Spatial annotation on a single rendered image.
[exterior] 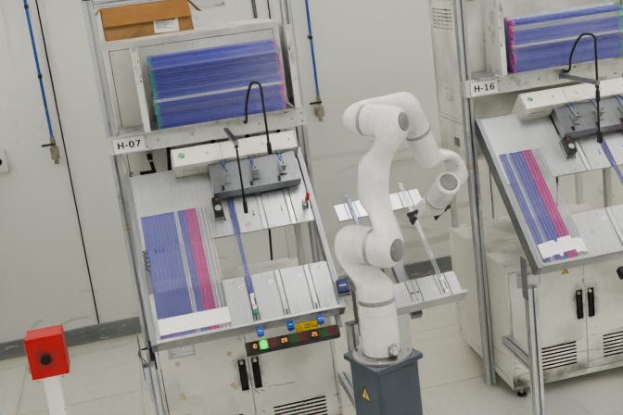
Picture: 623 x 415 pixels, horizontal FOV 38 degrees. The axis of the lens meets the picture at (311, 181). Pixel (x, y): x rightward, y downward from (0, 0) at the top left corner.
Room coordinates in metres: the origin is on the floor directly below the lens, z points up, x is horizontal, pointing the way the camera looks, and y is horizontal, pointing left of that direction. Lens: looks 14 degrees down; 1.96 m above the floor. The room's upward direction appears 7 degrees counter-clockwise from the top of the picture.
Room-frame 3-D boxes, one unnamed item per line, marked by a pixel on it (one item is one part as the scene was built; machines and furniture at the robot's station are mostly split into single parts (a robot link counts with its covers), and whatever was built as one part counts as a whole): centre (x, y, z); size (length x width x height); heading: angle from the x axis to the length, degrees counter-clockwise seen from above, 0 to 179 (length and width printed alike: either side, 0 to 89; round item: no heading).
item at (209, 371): (3.62, 0.40, 0.31); 0.70 x 0.65 x 0.62; 101
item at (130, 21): (3.79, 0.48, 1.82); 0.68 x 0.30 x 0.20; 101
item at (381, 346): (2.68, -0.16, 0.79); 0.19 x 0.19 x 0.18
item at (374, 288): (2.70, -0.13, 1.00); 0.19 x 0.12 x 0.24; 47
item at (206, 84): (3.51, 0.32, 1.52); 0.51 x 0.13 x 0.27; 101
